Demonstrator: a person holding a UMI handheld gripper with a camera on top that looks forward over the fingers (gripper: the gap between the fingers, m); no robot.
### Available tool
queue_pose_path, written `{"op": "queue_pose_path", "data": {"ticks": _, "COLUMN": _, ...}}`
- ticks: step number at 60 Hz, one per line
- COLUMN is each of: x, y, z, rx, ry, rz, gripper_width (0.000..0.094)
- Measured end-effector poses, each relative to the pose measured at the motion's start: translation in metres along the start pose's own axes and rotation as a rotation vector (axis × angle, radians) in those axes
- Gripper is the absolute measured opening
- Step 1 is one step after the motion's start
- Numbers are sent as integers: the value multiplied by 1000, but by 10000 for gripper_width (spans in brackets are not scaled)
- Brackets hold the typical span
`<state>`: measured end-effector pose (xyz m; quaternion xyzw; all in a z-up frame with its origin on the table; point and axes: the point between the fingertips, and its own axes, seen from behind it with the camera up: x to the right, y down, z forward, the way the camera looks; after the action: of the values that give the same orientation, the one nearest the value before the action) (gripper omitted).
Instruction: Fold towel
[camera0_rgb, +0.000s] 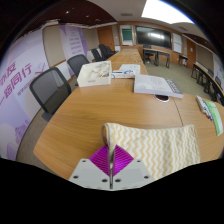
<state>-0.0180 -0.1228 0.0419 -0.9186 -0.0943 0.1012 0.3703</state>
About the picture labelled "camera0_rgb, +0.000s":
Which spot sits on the white whiteboard eraser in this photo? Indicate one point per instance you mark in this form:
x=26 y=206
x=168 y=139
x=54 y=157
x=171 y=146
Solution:
x=200 y=102

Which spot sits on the bright ceiling light panel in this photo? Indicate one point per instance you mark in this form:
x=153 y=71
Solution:
x=165 y=10

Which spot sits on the brown wooden door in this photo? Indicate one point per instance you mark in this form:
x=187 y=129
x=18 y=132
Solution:
x=106 y=37
x=191 y=53

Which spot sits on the green booklet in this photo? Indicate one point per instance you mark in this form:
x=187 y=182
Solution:
x=216 y=116

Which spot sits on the red marker pen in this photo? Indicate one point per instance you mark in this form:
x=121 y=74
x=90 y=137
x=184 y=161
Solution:
x=205 y=111

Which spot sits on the blue marker pen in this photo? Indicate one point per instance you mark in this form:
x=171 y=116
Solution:
x=208 y=111

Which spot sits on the row of black chairs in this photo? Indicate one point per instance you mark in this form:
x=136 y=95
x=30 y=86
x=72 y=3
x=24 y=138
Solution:
x=216 y=81

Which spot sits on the group of black chairs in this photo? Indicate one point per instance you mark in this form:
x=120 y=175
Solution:
x=104 y=52

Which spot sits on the white wall whiteboard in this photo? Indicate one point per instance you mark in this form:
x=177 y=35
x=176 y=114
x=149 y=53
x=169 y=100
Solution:
x=177 y=42

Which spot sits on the green wall board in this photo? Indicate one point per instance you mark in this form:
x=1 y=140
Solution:
x=126 y=34

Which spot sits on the large black wall screen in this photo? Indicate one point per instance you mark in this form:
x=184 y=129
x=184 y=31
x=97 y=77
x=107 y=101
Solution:
x=153 y=37

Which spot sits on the narrow purple white banner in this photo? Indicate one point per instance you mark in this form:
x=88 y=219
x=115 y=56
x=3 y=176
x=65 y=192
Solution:
x=74 y=43

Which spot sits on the round black disc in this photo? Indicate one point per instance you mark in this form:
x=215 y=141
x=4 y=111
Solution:
x=162 y=97

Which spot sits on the dark-legged wooden desk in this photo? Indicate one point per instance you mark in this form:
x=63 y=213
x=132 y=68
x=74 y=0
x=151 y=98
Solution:
x=157 y=51

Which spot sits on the yellow zigzag striped towel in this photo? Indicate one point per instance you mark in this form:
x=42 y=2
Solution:
x=160 y=146

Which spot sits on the small blue white box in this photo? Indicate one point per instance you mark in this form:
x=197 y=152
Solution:
x=122 y=75

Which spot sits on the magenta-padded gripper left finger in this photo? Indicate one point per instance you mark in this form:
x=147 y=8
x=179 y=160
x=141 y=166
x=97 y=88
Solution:
x=95 y=168

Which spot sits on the open white cardboard box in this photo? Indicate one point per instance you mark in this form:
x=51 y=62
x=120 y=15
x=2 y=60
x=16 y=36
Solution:
x=93 y=77

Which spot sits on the large purple white banner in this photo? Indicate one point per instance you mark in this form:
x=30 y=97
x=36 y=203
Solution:
x=20 y=86

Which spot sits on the white paper sheet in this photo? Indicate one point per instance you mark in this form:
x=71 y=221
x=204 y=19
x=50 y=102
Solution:
x=130 y=68

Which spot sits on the black desk chair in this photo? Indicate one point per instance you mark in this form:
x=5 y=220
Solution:
x=147 y=54

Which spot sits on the small wooden side table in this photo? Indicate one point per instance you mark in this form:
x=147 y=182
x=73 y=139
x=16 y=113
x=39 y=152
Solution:
x=183 y=56

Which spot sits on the long curved wooden table row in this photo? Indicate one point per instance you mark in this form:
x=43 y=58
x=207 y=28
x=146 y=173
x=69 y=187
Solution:
x=205 y=75

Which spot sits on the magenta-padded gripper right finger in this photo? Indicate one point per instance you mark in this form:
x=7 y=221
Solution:
x=128 y=168

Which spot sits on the black mesh office chair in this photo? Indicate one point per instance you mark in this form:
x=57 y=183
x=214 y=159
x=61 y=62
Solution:
x=48 y=90
x=77 y=63

